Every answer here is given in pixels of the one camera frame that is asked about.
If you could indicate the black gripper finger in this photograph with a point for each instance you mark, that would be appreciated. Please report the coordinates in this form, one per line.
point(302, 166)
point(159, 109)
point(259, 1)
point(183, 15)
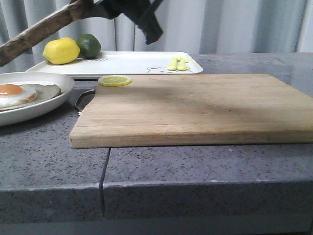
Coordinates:
point(142, 13)
point(105, 9)

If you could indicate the white round plate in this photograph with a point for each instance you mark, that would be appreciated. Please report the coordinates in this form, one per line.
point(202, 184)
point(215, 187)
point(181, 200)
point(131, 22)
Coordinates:
point(65, 83)

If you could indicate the fried egg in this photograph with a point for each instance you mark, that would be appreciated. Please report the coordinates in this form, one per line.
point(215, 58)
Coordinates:
point(13, 94)

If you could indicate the white bear tray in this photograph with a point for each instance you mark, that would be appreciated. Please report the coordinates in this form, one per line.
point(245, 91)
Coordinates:
point(120, 63)

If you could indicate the green lime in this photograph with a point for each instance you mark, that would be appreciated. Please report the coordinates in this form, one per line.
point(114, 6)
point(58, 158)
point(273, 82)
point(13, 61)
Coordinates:
point(89, 46)

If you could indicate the yellow plastic fork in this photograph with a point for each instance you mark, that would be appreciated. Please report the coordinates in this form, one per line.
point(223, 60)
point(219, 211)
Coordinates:
point(173, 65)

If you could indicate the grey curtain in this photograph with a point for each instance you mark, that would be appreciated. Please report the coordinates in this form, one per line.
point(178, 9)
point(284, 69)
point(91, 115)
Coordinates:
point(206, 27)

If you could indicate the yellow lemon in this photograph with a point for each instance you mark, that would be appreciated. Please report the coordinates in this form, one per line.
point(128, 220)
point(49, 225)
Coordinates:
point(61, 51)

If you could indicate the yellow plastic knife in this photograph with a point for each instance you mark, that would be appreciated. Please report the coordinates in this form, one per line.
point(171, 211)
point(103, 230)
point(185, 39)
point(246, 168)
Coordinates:
point(181, 64)

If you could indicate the lemon slice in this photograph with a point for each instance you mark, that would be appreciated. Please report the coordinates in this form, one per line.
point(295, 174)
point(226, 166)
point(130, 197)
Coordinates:
point(114, 80)

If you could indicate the wooden cutting board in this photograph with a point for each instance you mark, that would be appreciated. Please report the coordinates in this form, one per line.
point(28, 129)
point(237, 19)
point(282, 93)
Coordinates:
point(164, 110)

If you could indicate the metal board handle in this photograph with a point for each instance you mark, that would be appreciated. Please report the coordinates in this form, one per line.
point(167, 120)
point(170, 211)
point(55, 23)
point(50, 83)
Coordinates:
point(83, 100)

